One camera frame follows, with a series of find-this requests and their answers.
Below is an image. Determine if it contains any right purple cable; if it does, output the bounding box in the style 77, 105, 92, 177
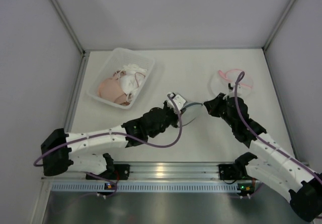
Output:
232, 70, 322, 199

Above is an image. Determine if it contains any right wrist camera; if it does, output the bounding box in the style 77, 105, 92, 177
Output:
225, 83, 243, 97

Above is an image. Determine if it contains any blue-trimmed mesh laundry bag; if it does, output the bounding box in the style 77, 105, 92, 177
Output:
181, 102, 204, 126

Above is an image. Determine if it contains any white perforated plastic basket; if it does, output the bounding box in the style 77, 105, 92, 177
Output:
87, 48, 155, 110

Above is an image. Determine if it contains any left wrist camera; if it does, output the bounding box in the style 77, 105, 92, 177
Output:
166, 92, 187, 111

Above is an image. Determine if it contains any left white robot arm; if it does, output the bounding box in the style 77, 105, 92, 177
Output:
34, 100, 183, 178

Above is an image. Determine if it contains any pink-trimmed mesh laundry bag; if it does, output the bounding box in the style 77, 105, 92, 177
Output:
209, 68, 254, 98

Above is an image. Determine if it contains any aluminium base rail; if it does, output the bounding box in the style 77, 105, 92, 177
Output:
41, 160, 271, 182

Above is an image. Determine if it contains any grey slotted cable duct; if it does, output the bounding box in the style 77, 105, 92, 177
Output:
51, 182, 254, 193

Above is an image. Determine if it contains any left aluminium frame post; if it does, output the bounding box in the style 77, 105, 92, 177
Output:
49, 0, 86, 55

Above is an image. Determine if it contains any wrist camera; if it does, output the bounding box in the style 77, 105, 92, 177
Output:
225, 83, 243, 97
166, 92, 187, 111

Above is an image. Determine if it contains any aluminium frame post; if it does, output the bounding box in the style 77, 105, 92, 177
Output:
262, 0, 298, 53
49, 0, 86, 55

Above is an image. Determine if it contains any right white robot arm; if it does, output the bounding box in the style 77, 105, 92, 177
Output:
204, 93, 321, 222

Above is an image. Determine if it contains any right aluminium frame post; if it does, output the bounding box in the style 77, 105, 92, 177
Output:
262, 0, 298, 53

